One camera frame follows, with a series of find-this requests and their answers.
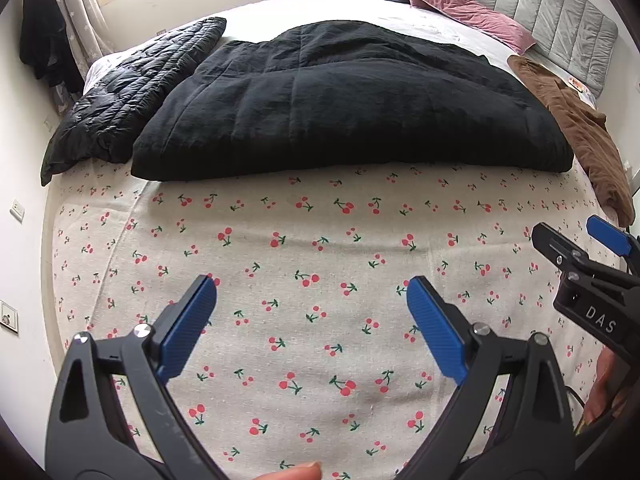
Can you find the person's left hand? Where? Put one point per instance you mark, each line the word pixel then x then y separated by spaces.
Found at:
pixel 295 472

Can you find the dark hanging clothes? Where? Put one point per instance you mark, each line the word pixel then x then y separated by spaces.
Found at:
pixel 45 35

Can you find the black quilted down jacket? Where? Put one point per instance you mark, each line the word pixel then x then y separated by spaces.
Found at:
pixel 125 90

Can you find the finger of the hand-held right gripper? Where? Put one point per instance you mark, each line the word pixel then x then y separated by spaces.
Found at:
pixel 560 247
pixel 607 235

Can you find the white bed sheet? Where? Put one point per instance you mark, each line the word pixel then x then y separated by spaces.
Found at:
pixel 255 15

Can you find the grey padded headboard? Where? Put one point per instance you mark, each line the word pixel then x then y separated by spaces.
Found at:
pixel 560 15

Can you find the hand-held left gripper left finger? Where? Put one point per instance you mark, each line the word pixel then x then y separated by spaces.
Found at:
pixel 187 330

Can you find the white wall switch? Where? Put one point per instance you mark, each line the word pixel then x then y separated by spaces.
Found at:
pixel 9 317

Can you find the cherry printed bed cover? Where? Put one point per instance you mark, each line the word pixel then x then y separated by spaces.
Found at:
pixel 310 240

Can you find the black duvet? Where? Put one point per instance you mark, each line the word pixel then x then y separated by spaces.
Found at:
pixel 350 100

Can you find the orange printed packet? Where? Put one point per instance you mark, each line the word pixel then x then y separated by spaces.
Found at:
pixel 581 87

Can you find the person's right hand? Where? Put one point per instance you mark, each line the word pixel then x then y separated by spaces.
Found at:
pixel 607 385

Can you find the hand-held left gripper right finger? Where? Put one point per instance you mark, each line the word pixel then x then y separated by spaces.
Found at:
pixel 435 330

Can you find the dotted sheer curtain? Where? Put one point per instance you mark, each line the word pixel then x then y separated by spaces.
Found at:
pixel 75 10

